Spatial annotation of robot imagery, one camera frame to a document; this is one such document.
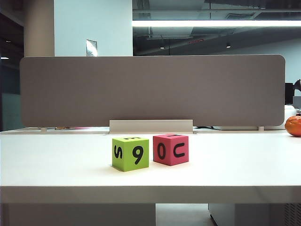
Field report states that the green foam letter block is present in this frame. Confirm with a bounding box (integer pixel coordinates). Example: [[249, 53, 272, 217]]
[[111, 136, 150, 173]]

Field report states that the black monitor on arm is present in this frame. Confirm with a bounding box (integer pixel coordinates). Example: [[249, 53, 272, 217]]
[[285, 79, 301, 105]]

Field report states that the pink foam letter block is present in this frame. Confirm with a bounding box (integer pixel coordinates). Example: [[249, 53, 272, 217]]
[[152, 133, 190, 167]]

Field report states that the grey fabric desk partition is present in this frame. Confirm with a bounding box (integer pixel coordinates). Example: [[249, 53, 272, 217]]
[[19, 54, 287, 128]]

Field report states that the long ceiling light strip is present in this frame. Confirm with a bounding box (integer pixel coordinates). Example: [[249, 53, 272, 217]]
[[131, 20, 301, 27]]

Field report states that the white device behind partition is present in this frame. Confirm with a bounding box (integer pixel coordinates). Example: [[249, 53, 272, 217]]
[[284, 105, 296, 119]]

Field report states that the orange round fruit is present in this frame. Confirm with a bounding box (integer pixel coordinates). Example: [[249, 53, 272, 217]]
[[285, 115, 301, 137]]

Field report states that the silver wall plate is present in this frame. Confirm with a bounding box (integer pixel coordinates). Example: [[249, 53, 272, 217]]
[[86, 39, 98, 57]]

